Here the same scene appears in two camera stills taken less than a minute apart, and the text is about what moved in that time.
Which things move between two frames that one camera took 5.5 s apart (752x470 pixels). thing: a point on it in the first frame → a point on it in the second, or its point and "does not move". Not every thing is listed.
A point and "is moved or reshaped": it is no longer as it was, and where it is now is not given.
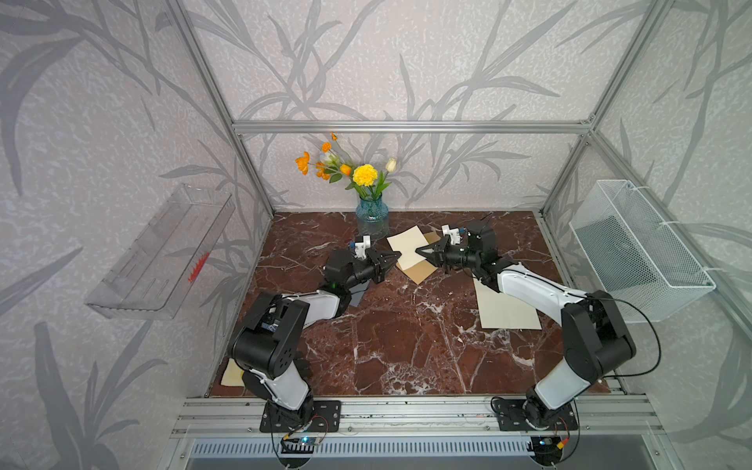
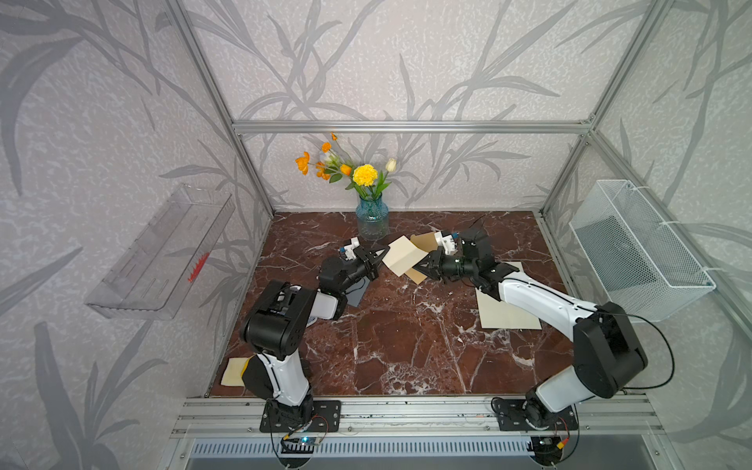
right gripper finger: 441,261 → 430,270
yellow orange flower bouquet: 363,178 does not move
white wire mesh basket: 634,258 does not move
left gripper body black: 359,273 does not move
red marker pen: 198,267 does not move
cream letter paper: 406,243 is moved or reshaped
